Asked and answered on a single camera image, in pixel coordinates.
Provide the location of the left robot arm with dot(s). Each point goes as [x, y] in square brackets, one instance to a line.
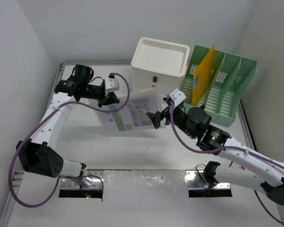
[38, 155]

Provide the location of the white foam front panel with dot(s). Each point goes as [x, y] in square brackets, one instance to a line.
[146, 199]

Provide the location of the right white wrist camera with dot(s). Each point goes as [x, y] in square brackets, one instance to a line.
[177, 97]

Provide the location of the white three-drawer storage box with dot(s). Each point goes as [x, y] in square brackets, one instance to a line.
[159, 64]

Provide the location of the clear sleeve with documents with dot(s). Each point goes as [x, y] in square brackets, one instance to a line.
[132, 120]

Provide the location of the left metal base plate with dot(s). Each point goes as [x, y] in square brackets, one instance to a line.
[90, 182]

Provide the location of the green plastic file organizer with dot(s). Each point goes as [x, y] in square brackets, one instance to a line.
[231, 76]

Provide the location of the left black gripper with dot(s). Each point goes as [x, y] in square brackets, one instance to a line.
[110, 99]

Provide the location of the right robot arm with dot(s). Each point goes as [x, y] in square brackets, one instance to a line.
[260, 173]

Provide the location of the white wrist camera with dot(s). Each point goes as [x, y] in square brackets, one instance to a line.
[111, 84]
[177, 97]

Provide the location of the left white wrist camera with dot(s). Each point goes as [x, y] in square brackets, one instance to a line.
[111, 84]

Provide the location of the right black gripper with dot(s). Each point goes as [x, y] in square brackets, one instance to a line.
[156, 117]

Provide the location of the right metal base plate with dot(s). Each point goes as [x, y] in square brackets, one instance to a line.
[196, 181]

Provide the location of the orange plastic folder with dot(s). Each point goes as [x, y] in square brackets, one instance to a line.
[202, 78]

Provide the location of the metal base plate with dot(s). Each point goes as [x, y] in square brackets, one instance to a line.
[90, 182]
[196, 181]

